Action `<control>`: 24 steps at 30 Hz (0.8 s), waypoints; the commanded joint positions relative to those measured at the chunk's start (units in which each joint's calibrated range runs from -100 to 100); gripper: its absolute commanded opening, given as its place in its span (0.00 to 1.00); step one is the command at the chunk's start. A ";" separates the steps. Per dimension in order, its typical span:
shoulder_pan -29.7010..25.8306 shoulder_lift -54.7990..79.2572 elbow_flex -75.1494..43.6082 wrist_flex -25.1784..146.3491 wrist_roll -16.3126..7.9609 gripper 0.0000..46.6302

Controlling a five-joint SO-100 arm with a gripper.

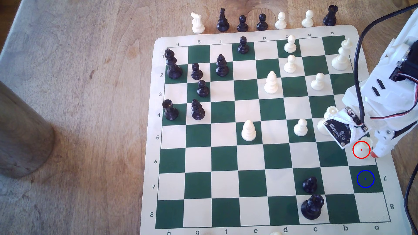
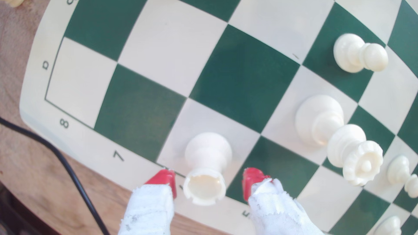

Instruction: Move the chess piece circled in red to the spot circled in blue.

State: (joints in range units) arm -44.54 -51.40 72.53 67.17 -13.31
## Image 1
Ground black pawn chess piece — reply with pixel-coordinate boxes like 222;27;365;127
237;36;250;55
197;80;209;97
191;63;204;80
302;176;318;194
237;15;249;32
256;13;268;31

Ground white king chess piece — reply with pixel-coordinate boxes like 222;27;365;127
331;37;353;71

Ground green and white chess mat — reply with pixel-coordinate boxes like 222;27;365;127
140;24;413;235

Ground black knight chess piece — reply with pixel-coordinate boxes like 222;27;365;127
217;8;230;32

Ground white knight chess piece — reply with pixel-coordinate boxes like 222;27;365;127
191;12;206;34

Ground white pawn chess piece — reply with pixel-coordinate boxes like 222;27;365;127
284;35;297;53
311;73;325;91
275;12;287;30
293;118;308;137
241;119;257;142
284;54;297;74
302;10;315;28

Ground red white black servo wires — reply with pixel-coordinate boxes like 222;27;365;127
367;73;418;121

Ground black king chess piece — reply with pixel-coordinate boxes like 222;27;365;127
164;48;183;79

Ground black cable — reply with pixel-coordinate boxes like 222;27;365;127
404;181;418;227
355;4;418;125

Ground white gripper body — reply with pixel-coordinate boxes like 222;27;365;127
341;73;418;121

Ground round wooden post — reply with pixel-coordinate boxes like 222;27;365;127
0;80;56;179

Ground black bishop chess piece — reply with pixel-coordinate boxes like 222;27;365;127
191;99;206;121
216;54;229;77

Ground white bishop chess piece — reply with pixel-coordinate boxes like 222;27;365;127
264;71;279;94

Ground white rook chess piece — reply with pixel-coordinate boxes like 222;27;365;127
354;136;371;160

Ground white queen chess piece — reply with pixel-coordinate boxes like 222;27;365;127
317;106;340;136

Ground black camera circuit board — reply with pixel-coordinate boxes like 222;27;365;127
323;107;369;150

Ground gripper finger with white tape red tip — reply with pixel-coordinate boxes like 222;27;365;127
350;127;369;141
370;126;404;159

